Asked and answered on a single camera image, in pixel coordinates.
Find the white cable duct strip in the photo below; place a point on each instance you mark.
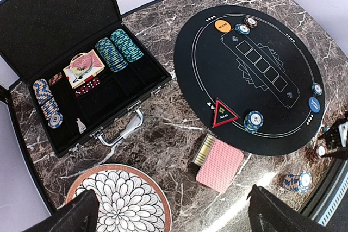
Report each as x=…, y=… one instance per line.
x=334, y=215

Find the blue white chip stack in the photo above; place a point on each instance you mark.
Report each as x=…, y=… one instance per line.
x=298, y=182

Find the teal chip row left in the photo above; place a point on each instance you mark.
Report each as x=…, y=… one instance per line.
x=111, y=55

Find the red playing card deck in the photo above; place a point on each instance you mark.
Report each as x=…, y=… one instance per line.
x=219, y=163

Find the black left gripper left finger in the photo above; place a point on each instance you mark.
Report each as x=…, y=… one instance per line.
x=80, y=214

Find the clear round dealer button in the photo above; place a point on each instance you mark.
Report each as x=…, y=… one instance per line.
x=81, y=64

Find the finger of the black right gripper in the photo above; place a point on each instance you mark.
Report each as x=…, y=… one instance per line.
x=333, y=143

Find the small silver case keys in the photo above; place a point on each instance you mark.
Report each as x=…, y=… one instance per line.
x=81, y=126

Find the red triangular all-in button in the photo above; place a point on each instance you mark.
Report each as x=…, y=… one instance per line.
x=223, y=114

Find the boxed card deck in case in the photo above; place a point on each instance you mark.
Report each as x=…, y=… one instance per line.
x=76, y=81

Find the red chip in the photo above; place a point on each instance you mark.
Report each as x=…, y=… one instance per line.
x=250, y=22

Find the orange big blind button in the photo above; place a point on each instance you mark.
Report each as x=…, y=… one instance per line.
x=222, y=26

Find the small brown chip row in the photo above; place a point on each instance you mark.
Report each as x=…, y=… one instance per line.
x=55, y=79

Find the floral ceramic plate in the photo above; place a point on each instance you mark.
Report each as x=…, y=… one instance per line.
x=129, y=199

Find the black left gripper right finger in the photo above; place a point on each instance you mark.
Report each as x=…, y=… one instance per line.
x=268, y=211

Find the teal chip row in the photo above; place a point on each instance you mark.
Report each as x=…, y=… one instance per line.
x=126, y=46
x=111, y=55

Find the teal blue chip stack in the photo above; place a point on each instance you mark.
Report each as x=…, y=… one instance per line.
x=326, y=129

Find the brown white chip stack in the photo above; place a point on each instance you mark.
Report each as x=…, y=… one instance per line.
x=315, y=154

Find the teal chip row right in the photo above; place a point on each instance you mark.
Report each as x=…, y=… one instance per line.
x=126, y=46

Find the red dice set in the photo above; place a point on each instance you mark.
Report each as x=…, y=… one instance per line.
x=87, y=87

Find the blue small blind button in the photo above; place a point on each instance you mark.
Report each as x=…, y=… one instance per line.
x=314, y=105

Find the blue tan chip row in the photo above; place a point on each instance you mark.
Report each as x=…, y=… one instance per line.
x=47, y=103

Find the black poker chip case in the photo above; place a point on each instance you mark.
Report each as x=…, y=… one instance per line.
x=39, y=38

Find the round black poker mat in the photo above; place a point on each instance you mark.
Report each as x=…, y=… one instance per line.
x=269, y=70

